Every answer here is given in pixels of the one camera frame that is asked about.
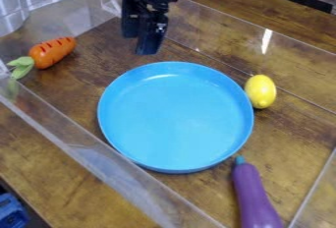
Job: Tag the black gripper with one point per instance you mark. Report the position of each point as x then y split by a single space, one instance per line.
149 27

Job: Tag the orange toy carrot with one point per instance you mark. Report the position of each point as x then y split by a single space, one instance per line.
45 55

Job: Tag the blue round plate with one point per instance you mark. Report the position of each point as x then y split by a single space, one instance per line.
175 116

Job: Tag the yellow toy lemon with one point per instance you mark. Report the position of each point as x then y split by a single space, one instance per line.
262 91

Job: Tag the purple toy eggplant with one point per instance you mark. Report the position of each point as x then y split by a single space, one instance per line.
258 213

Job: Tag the blue plastic box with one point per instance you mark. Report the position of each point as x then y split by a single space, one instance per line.
14 216

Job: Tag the clear acrylic enclosure wall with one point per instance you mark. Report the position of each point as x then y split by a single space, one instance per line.
162 204

